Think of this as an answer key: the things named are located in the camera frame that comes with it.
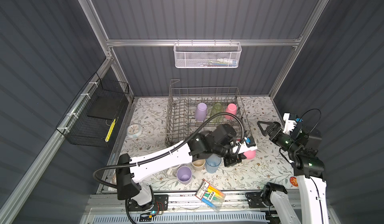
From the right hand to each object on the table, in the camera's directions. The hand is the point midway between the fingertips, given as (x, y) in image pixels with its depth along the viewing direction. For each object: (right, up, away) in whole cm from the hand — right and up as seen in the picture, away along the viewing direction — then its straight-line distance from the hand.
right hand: (264, 127), depth 68 cm
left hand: (-11, -11, -6) cm, 16 cm away
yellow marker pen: (-71, -4, -1) cm, 71 cm away
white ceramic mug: (-44, -24, +10) cm, 51 cm away
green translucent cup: (-18, +9, +22) cm, 30 cm away
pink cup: (-9, -11, -6) cm, 15 cm away
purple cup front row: (-38, -28, +14) cm, 49 cm away
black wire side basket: (-83, +3, +4) cm, 84 cm away
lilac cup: (-28, +7, +24) cm, 38 cm away
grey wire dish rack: (-37, +10, +42) cm, 57 cm away
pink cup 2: (-9, +9, +27) cm, 29 cm away
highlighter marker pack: (-24, -35, +6) cm, 43 cm away
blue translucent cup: (-22, -22, +16) cm, 35 cm away
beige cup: (-30, -24, +18) cm, 42 cm away
